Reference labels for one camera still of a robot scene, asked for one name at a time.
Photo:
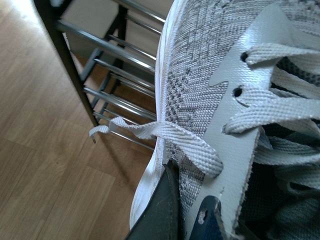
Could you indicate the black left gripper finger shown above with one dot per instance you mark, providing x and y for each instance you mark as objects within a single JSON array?
[{"x": 161, "y": 218}]

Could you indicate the grey sneaker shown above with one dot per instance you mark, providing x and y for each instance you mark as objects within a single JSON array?
[{"x": 237, "y": 89}]

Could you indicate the black metal shoe rack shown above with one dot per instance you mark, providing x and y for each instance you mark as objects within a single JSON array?
[{"x": 108, "y": 48}]

